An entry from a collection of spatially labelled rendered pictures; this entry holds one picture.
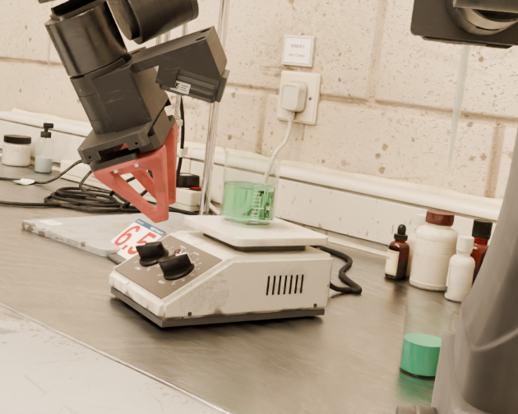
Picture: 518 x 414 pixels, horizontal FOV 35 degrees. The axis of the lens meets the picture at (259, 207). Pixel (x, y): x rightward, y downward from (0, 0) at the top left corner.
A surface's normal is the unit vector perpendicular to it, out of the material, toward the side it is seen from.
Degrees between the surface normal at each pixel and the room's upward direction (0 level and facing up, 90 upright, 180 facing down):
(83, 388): 0
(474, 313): 76
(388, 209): 90
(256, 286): 90
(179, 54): 109
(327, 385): 0
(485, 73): 90
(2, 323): 0
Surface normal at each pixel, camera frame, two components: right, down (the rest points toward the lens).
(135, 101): -0.11, 0.46
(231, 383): 0.11, -0.98
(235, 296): 0.54, 0.18
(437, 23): -0.14, 0.12
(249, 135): -0.66, 0.04
